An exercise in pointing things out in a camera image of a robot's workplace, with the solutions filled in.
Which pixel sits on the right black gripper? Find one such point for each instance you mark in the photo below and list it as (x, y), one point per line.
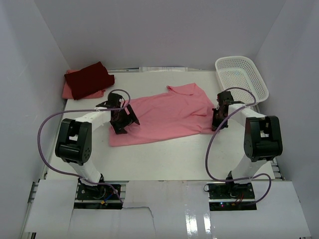
(215, 123)

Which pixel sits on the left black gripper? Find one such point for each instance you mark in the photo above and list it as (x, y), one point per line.
(118, 127)

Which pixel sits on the pink t shirt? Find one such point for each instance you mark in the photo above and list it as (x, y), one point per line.
(181, 111)

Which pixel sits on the white perforated plastic basket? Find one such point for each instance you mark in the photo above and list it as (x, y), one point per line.
(241, 74)

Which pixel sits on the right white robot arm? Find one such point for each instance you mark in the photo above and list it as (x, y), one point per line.
(262, 137)

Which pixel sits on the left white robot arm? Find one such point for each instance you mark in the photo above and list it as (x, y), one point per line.
(74, 142)

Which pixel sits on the folded dark red t shirt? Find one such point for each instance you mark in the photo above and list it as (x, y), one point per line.
(96, 74)

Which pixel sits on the white paper sheet front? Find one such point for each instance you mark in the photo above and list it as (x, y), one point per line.
(164, 210)

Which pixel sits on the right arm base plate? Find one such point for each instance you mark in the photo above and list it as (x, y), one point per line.
(230, 197)

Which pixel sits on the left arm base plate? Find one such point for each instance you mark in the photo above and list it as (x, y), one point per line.
(99, 197)

